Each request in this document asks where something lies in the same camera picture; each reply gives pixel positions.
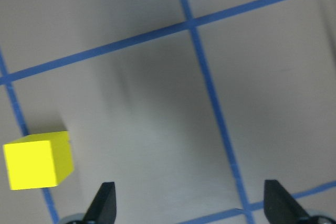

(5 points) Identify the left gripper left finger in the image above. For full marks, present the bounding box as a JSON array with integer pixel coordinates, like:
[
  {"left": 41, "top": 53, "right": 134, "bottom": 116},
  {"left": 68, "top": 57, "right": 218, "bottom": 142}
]
[{"left": 79, "top": 182, "right": 116, "bottom": 224}]

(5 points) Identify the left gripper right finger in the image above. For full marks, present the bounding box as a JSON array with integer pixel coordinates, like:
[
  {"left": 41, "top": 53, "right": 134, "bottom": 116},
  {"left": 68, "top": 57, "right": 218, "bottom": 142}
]
[{"left": 264, "top": 180, "right": 310, "bottom": 224}]

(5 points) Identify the yellow block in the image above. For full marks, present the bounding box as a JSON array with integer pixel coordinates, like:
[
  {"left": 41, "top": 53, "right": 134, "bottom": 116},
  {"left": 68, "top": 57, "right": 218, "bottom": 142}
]
[{"left": 3, "top": 131, "right": 74, "bottom": 190}]

